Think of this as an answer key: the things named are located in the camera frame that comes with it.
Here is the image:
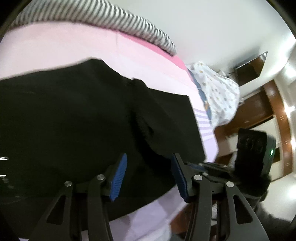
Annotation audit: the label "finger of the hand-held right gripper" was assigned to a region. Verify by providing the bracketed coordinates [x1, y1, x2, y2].
[185, 162, 235, 183]

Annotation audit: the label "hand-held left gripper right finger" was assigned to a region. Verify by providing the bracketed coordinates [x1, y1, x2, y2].
[171, 153, 270, 241]

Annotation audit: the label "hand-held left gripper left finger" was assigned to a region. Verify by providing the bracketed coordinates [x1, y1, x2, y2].
[30, 153, 128, 241]

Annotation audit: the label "black pants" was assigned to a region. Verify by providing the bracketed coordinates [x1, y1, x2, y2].
[0, 58, 207, 232]

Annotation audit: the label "person's right forearm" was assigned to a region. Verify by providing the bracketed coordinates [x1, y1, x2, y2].
[251, 195, 296, 241]

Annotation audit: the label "brown wooden cabinet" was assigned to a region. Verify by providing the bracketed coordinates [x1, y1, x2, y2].
[214, 51, 292, 181]

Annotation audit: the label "white dotted cloth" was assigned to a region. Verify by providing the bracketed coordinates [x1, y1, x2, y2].
[186, 61, 241, 128]

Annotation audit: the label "pink purple bed sheet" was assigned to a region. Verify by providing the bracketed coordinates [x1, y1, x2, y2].
[0, 23, 219, 241]

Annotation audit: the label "grey white striped quilt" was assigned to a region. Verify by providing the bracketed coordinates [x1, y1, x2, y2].
[9, 0, 178, 56]

